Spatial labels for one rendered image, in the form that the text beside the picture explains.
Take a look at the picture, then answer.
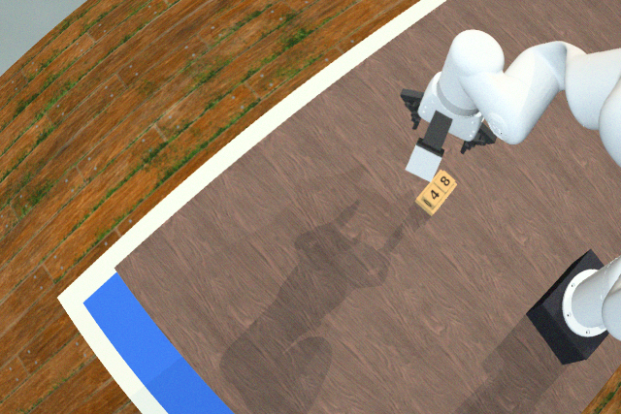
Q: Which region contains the yellow number cube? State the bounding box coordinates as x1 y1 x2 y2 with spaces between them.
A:
421 183 444 209
434 171 455 195

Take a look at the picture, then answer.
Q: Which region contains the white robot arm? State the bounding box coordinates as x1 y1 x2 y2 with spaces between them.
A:
406 30 621 341

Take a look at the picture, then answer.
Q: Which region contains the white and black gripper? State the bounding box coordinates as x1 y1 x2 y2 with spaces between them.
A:
400 72 497 154

